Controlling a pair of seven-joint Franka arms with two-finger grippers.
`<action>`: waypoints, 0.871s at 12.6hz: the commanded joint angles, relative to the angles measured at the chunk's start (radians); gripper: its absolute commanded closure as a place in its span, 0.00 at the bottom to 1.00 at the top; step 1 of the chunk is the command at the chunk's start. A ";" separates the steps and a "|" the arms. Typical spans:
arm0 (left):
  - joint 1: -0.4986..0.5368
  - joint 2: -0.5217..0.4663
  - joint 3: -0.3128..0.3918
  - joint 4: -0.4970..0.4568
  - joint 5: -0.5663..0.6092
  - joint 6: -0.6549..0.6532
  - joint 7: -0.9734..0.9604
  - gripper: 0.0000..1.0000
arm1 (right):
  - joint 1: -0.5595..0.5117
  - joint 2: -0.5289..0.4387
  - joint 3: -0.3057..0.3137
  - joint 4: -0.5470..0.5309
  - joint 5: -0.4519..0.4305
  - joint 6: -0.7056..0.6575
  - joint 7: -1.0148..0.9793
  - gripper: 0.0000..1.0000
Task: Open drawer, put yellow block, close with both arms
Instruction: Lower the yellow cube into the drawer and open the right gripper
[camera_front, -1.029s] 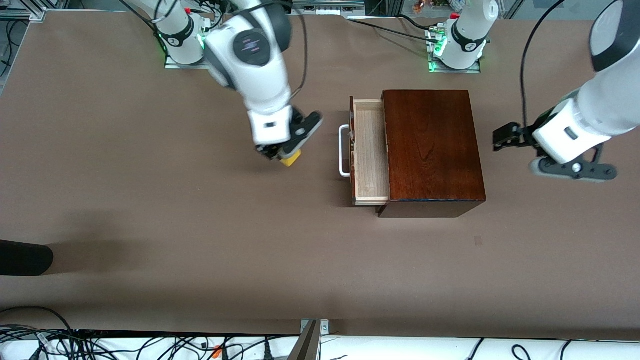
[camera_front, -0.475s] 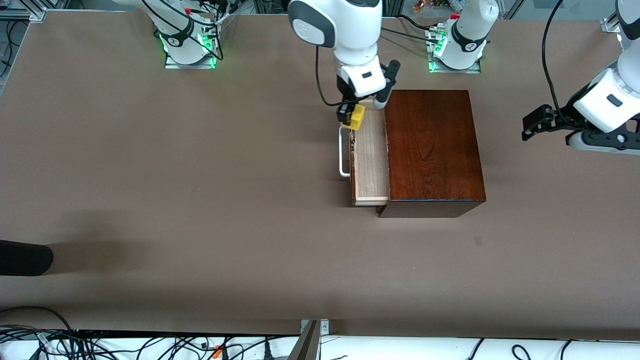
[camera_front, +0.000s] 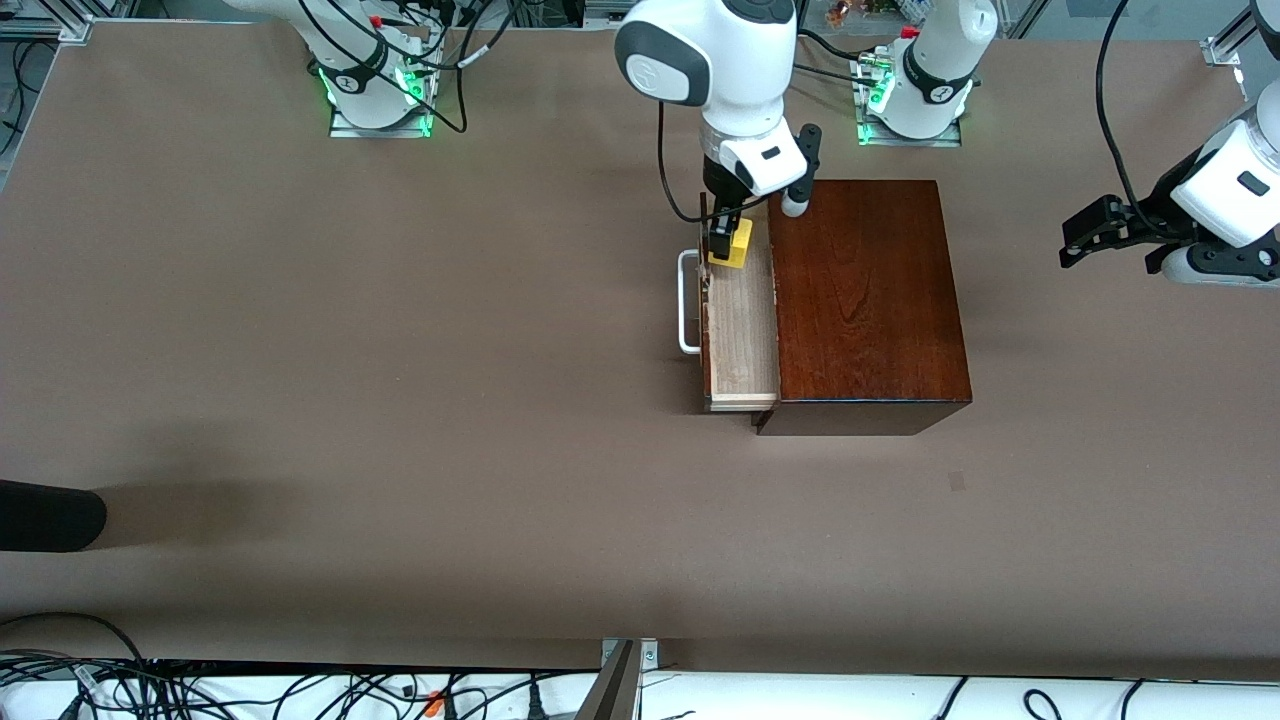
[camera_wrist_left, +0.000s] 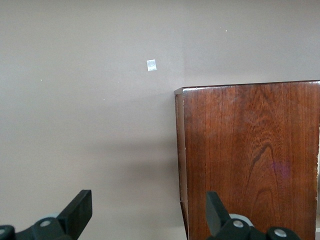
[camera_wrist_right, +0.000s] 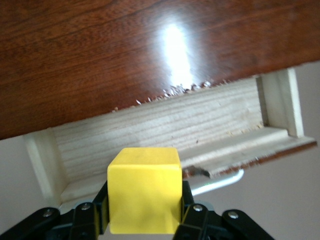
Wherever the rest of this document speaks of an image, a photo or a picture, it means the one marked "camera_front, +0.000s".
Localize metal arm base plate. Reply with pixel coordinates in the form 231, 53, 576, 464
328, 98, 434, 140
854, 92, 964, 149

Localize dark brown wooden cabinet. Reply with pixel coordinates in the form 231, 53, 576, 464
755, 180, 974, 437

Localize dark metal beam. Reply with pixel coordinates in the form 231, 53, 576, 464
575, 640, 643, 720

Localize black ribbed cylinder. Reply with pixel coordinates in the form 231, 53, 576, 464
0, 479, 109, 554

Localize black base cable bundle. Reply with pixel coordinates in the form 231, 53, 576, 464
794, 27, 883, 89
385, 0, 523, 135

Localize tangled black cables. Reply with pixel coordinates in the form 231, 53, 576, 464
0, 652, 601, 720

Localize white drawer handle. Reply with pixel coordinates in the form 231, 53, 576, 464
677, 249, 708, 357

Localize grey metal bracket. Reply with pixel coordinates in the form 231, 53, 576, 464
600, 637, 662, 671

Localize yellow cube block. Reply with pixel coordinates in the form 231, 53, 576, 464
708, 218, 754, 272

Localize black looped cable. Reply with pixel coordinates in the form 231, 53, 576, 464
0, 611, 147, 667

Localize light wood drawer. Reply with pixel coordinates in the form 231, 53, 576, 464
699, 194, 783, 414

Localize aluminium frame profile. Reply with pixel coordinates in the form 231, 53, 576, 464
1200, 0, 1263, 69
0, 0, 97, 47

